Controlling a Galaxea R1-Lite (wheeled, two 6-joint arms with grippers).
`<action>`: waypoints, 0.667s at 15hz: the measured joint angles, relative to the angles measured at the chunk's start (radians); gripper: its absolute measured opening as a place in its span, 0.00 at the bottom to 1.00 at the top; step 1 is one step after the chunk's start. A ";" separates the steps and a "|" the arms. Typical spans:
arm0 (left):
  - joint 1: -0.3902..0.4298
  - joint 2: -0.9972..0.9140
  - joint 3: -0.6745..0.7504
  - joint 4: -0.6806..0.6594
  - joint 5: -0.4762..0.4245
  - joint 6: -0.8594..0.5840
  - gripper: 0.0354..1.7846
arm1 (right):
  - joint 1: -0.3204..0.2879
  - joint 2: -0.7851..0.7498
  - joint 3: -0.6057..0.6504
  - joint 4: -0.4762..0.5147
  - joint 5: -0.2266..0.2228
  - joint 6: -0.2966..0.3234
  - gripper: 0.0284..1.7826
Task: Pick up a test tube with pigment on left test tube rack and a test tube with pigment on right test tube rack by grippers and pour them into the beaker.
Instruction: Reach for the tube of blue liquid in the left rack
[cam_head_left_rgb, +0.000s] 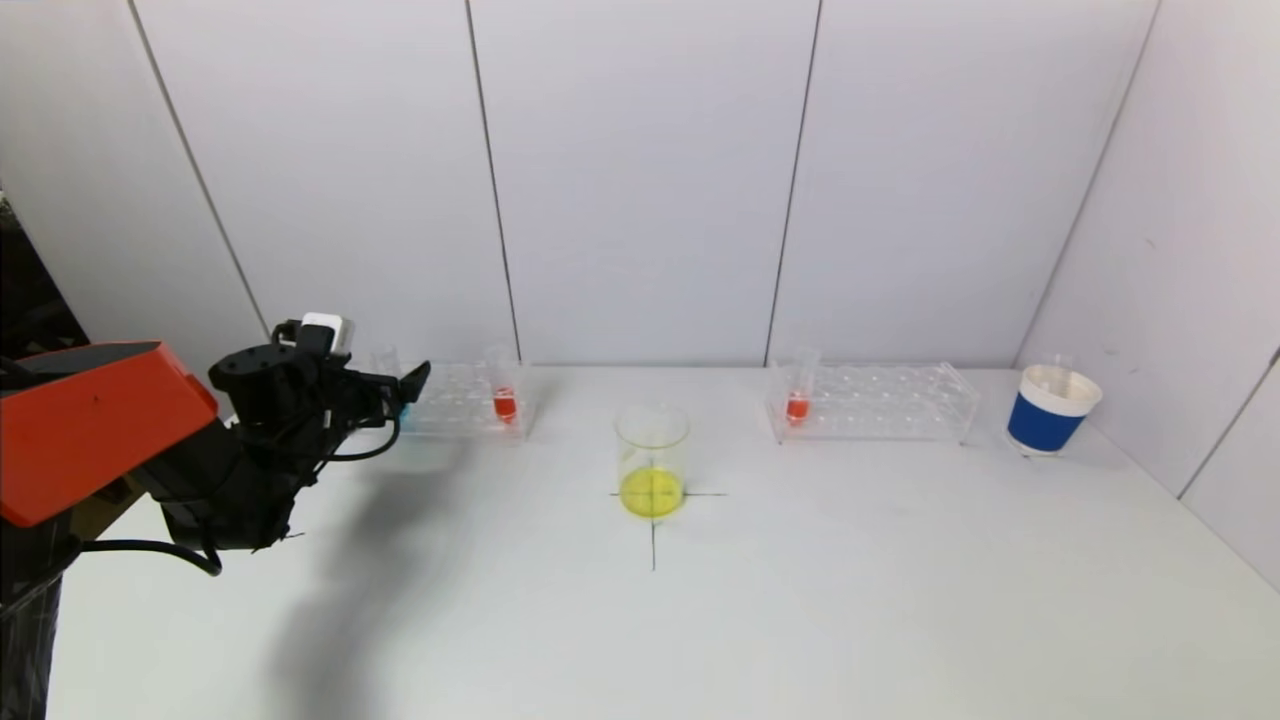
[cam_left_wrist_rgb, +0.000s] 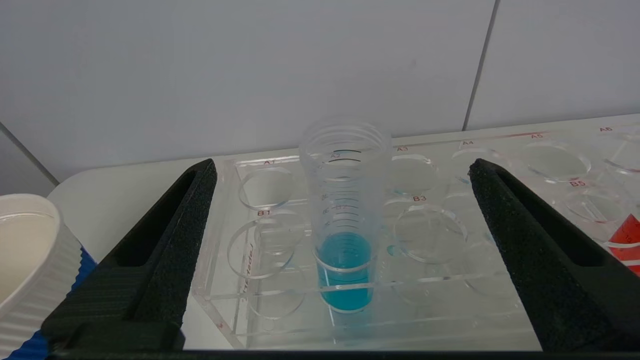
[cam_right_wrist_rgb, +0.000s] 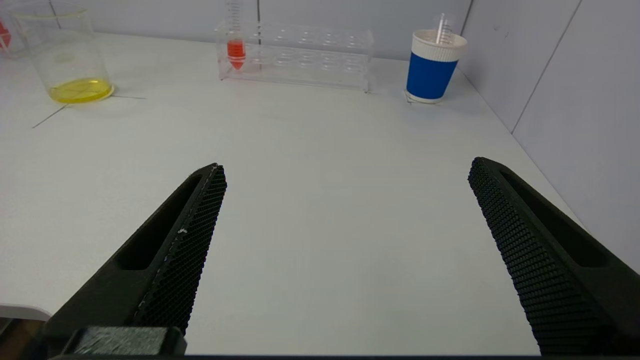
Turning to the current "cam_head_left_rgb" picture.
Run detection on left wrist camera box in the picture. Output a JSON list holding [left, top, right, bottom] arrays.
[[272, 312, 357, 359]]

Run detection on black left camera cable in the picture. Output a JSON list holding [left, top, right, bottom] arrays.
[[320, 410, 403, 464]]

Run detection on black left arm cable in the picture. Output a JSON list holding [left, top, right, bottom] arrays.
[[75, 520, 223, 578]]

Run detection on clear glass beaker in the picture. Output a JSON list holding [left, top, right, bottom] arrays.
[[614, 403, 691, 520]]

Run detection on clear acrylic test tube rack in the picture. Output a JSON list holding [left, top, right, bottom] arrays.
[[765, 362, 979, 446], [385, 359, 538, 441]]

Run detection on test tube with red liquid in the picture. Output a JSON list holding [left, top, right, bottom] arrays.
[[487, 346, 520, 426], [785, 348, 820, 428]]

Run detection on test tube with blue liquid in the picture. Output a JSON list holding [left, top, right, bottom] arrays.
[[372, 346, 412, 429]]

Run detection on blue white paper cup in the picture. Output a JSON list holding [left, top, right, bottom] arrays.
[[1005, 365, 1104, 458]]

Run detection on black robot torso column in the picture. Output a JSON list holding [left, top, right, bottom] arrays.
[[0, 520, 81, 720]]

